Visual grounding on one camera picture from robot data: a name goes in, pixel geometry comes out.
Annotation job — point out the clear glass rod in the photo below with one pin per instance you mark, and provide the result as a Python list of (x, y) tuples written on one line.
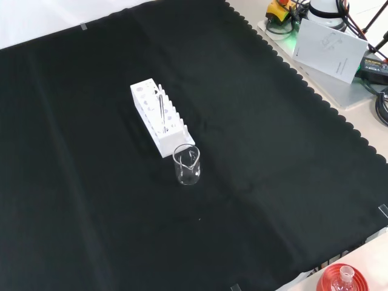
[(161, 112)]

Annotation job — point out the white test tube rack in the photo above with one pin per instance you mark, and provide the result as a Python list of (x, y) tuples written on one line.
[(169, 141)]

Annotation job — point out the clear glass beaker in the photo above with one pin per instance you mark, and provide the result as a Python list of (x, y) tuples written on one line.
[(188, 177)]

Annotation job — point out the black cloth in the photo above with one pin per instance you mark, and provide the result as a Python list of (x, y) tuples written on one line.
[(91, 166)]

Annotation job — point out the clear tape strip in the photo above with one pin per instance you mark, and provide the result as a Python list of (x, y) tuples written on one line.
[(235, 287), (84, 26), (383, 211)]

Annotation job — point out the pale board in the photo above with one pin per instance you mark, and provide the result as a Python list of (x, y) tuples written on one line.
[(342, 94)]

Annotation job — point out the yellow stop button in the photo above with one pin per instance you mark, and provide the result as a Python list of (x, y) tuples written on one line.
[(276, 11)]

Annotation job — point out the white paper booklet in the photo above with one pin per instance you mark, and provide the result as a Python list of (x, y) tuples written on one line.
[(330, 51)]

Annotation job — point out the black power adapter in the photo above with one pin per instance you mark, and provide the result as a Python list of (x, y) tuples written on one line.
[(374, 68)]

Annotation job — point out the clear round-bottom flask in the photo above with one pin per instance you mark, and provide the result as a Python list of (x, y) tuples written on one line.
[(346, 277)]

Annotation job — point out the black tripod leg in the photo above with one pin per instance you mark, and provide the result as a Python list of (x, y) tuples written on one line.
[(373, 18)]

